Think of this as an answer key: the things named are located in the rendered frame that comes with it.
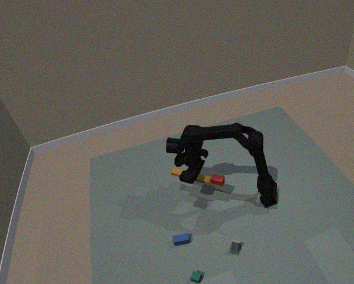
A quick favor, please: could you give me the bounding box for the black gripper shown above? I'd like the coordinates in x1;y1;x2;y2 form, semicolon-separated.
179;149;208;184

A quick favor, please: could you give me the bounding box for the yellow bar with red block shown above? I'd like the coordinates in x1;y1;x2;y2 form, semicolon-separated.
171;168;224;188

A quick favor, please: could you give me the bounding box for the green cube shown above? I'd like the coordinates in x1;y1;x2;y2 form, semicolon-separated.
191;271;202;283

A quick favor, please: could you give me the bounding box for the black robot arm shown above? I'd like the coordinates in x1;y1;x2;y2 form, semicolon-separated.
166;123;277;208

